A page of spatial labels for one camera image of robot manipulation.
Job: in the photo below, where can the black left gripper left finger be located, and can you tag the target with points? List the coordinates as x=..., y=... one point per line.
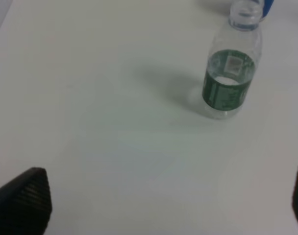
x=25, y=204

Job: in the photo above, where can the clear bottle green label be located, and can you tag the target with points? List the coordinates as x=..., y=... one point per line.
x=233, y=60

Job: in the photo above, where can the blue white paper cup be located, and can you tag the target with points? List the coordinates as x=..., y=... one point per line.
x=267, y=7

